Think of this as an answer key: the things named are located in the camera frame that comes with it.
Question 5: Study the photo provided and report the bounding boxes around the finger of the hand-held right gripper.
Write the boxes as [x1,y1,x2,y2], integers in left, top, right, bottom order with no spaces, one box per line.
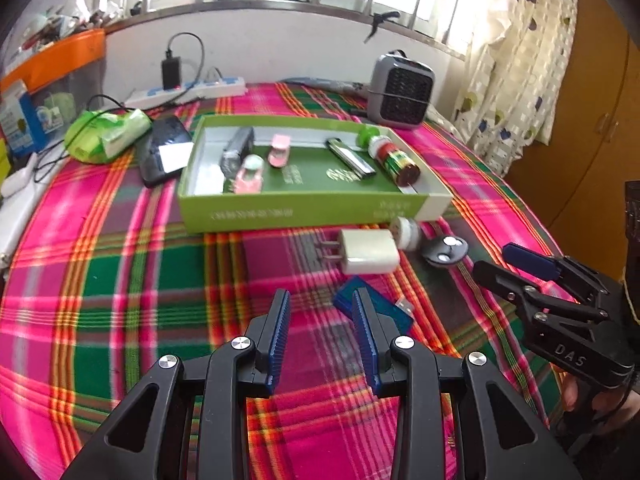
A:
[502,242,610,304]
[472,260,602,324]

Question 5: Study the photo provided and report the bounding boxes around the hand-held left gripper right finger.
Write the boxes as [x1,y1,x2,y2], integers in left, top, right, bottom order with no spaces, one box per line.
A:
[351,289,583,480]

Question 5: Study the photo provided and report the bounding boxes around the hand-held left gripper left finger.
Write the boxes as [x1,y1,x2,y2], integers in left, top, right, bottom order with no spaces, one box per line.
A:
[60,289,292,480]

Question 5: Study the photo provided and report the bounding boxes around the blue flash drive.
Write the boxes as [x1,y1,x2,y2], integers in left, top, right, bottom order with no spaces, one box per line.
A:
[334,276,415,333]

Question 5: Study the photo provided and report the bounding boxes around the black key fob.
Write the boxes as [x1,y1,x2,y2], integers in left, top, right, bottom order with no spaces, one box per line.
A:
[419,235,471,267]

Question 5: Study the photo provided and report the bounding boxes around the green cardboard box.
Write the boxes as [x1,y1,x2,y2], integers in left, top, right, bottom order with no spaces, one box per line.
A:
[177,114,453,235]

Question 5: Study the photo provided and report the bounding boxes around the pink bottle with pale cap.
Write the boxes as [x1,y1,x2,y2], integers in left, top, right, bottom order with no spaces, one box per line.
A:
[234,154,264,195]

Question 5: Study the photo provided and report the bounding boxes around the silver and black lighter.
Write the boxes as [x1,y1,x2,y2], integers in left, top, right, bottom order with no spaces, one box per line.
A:
[324,137,377,181]

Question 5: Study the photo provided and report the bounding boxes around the person's right hand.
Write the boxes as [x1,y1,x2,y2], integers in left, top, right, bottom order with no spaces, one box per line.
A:
[560,375,640,438]

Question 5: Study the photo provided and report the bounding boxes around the wooden cabinet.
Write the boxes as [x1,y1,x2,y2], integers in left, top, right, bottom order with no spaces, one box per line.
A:
[500,0,640,241]

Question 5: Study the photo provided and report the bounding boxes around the plaid blanket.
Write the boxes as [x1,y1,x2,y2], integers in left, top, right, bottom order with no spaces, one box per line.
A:
[0,81,571,480]

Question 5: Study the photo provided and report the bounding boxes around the black and silver device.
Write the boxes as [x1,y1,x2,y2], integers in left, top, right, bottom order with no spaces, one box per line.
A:
[220,127,256,178]

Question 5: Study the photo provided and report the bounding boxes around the patterned curtain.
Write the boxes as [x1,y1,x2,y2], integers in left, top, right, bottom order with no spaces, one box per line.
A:
[452,0,581,178]

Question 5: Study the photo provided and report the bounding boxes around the white card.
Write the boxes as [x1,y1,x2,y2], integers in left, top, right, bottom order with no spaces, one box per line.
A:
[159,142,195,176]

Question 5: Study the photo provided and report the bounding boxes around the grey space heater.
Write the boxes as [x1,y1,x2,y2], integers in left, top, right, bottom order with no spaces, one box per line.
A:
[366,50,437,131]

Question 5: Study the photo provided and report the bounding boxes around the black wallet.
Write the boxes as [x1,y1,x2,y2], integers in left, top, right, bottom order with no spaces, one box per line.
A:
[137,114,195,189]

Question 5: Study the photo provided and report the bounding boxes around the white power strip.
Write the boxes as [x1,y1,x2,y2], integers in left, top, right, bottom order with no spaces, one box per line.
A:
[124,76,247,110]

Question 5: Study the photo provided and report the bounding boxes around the green wet wipes pack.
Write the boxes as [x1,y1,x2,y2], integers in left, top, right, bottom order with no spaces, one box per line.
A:
[65,108,152,165]

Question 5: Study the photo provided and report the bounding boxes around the black power adapter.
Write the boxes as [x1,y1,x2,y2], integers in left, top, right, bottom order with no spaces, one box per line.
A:
[161,57,181,90]

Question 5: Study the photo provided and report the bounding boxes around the black hook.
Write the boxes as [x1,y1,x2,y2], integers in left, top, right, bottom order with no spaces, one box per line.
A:
[364,10,401,43]

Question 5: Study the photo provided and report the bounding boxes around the blue box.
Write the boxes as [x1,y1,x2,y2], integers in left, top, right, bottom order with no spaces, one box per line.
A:
[0,79,38,157]

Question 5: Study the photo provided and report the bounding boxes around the orange storage bin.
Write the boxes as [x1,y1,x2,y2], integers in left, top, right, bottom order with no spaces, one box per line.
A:
[0,29,108,126]

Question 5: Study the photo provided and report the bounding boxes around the white wall charger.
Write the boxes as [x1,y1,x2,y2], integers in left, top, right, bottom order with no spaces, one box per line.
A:
[315,229,402,276]

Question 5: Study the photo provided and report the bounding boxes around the black adapter cable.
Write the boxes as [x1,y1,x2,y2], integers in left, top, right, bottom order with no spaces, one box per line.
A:
[165,32,206,91]

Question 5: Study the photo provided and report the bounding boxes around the metal window frame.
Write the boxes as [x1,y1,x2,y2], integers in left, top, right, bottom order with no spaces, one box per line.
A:
[105,0,471,61]

